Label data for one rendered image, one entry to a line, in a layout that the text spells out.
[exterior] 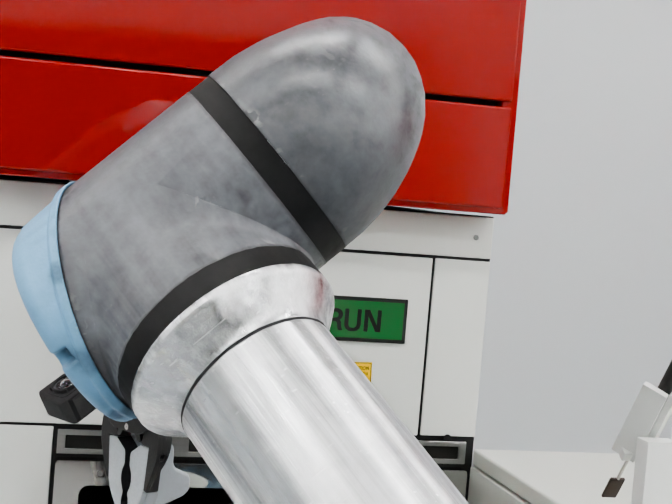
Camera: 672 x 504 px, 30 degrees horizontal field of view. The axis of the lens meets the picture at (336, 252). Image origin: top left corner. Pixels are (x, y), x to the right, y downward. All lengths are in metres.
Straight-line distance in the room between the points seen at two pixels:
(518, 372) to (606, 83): 0.72
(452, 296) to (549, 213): 1.67
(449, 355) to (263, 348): 0.81
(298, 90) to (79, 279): 0.14
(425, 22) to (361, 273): 0.27
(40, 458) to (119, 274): 0.73
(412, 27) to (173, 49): 0.25
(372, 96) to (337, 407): 0.17
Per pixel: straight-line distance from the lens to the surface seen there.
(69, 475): 1.31
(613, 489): 1.17
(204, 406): 0.58
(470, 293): 1.38
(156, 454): 1.14
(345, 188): 0.62
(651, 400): 1.09
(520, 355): 3.03
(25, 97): 1.24
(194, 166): 0.61
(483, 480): 1.37
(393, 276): 1.35
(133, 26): 1.25
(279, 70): 0.63
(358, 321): 1.34
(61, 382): 1.12
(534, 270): 3.02
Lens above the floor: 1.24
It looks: 3 degrees down
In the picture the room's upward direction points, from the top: 5 degrees clockwise
